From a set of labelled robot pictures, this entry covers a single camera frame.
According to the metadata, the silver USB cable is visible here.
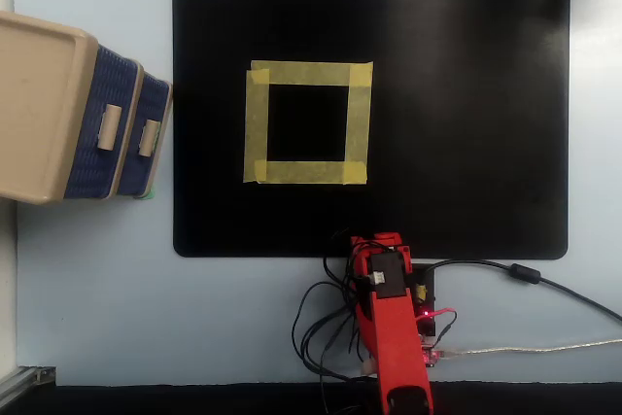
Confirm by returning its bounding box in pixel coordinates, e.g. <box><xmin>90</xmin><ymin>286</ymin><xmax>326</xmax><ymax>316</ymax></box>
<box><xmin>439</xmin><ymin>337</ymin><xmax>622</xmax><ymax>359</ymax></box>

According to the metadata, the controller board with LEDs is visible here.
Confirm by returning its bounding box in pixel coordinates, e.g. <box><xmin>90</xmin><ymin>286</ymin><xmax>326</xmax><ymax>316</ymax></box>
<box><xmin>420</xmin><ymin>342</ymin><xmax>447</xmax><ymax>368</ymax></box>

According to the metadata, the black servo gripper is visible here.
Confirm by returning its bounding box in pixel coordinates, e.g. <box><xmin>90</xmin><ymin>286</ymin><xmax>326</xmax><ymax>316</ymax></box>
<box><xmin>350</xmin><ymin>230</ymin><xmax>413</xmax><ymax>265</ymax></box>

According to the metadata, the black rectangular table mat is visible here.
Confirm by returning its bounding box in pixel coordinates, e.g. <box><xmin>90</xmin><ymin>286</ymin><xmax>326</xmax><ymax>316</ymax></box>
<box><xmin>172</xmin><ymin>0</ymin><xmax>570</xmax><ymax>259</ymax></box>

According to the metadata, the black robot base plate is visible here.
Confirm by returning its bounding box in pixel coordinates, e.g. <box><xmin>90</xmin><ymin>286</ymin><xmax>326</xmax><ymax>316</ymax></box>
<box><xmin>410</xmin><ymin>262</ymin><xmax>439</xmax><ymax>338</ymax></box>

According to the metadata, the black power cable with ferrite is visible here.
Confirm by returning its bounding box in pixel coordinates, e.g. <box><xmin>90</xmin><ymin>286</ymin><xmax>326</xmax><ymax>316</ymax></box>
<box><xmin>421</xmin><ymin>259</ymin><xmax>622</xmax><ymax>327</ymax></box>

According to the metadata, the beige plastic drawer cabinet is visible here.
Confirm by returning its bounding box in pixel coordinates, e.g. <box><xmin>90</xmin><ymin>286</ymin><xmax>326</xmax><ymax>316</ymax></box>
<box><xmin>0</xmin><ymin>10</ymin><xmax>174</xmax><ymax>206</ymax></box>

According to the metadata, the blue drawer with green-taped handle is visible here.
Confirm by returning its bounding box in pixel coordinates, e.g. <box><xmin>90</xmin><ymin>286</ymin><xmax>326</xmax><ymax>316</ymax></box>
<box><xmin>116</xmin><ymin>72</ymin><xmax>172</xmax><ymax>197</ymax></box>

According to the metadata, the blue woven-pattern drawer plain handle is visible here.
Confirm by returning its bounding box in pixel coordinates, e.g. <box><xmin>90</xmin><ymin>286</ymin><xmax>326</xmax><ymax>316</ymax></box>
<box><xmin>64</xmin><ymin>44</ymin><xmax>142</xmax><ymax>200</ymax></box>

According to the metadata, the aluminium frame profile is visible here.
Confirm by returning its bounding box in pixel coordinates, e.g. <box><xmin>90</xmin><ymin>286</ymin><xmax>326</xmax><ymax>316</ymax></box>
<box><xmin>0</xmin><ymin>364</ymin><xmax>57</xmax><ymax>398</ymax></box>

